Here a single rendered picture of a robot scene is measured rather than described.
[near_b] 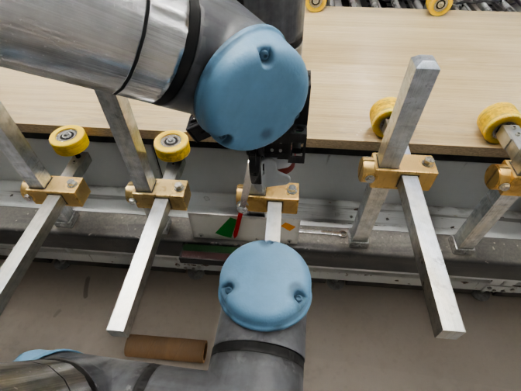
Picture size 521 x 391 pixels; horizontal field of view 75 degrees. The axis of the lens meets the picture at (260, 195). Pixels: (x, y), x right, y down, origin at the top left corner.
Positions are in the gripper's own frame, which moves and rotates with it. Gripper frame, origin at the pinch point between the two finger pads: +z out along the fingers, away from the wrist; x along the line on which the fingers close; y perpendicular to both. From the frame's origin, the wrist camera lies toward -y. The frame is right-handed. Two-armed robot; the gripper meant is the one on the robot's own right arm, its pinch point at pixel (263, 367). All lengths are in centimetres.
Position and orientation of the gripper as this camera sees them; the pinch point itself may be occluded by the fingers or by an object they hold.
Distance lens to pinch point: 61.1
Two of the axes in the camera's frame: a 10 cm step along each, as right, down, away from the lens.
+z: 0.0, 6.5, 7.6
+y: -0.8, 7.5, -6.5
